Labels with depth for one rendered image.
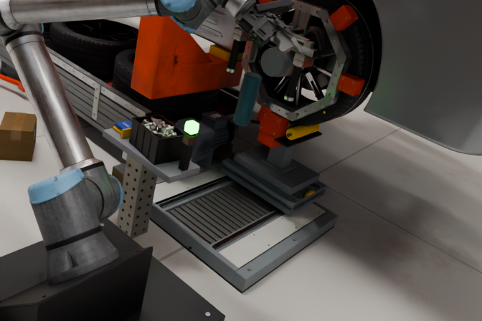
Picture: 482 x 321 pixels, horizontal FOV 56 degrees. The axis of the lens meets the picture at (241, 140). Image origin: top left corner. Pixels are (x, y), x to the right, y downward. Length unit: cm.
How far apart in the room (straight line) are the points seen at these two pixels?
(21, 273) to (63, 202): 34
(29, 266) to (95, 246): 33
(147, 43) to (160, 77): 17
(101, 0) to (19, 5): 24
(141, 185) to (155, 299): 65
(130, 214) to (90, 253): 83
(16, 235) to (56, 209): 88
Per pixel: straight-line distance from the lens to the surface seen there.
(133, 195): 201
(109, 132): 200
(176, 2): 125
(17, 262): 157
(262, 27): 138
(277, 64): 205
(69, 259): 128
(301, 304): 206
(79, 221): 127
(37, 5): 141
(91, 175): 144
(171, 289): 151
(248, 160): 251
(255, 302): 198
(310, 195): 248
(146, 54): 221
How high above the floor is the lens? 135
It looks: 24 degrees down
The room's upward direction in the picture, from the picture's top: 15 degrees clockwise
